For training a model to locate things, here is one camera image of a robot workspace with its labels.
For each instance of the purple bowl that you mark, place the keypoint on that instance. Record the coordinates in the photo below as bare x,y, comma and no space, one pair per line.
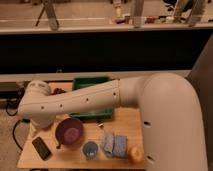
69,131

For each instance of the yellow orange fruit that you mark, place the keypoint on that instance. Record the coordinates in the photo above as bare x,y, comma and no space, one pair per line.
135,155

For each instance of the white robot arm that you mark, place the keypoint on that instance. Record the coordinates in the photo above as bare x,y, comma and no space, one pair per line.
172,122

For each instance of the green plastic tray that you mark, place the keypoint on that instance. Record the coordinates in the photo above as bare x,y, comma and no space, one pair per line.
83,82

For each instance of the small blue cup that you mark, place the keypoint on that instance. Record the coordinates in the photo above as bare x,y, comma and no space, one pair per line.
90,149

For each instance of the blue folded cloth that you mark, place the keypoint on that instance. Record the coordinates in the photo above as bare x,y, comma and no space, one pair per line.
114,145

